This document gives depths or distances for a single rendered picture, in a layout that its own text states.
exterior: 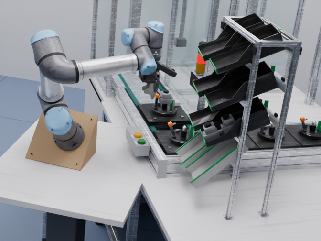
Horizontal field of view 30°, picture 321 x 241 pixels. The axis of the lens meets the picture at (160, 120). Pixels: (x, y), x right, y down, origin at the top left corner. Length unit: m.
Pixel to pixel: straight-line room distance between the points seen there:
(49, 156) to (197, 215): 0.79
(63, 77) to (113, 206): 0.62
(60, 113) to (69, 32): 3.20
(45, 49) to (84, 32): 3.43
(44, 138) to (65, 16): 3.02
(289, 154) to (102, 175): 0.95
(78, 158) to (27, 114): 2.61
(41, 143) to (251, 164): 1.04
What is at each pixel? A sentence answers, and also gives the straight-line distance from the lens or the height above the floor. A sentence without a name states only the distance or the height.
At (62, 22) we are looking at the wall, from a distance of 5.90.
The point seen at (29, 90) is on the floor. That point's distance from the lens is 5.97.
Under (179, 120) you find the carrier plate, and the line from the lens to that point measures 3.21.
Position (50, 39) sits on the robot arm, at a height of 1.55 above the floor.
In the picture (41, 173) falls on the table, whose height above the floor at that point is 0.86.
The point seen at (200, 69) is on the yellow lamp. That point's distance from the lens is 3.06.
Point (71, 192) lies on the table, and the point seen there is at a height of 0.86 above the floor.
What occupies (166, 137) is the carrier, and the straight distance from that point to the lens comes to 3.01.
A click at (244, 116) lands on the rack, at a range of 2.42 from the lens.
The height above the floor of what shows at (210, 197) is 0.86.
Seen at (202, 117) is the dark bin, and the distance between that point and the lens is 2.68.
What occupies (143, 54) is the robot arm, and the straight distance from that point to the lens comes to 2.54.
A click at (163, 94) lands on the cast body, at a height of 1.08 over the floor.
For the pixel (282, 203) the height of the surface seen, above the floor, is 0.86.
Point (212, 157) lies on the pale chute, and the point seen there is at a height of 1.08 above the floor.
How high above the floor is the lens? 2.30
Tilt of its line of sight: 25 degrees down
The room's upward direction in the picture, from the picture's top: 6 degrees clockwise
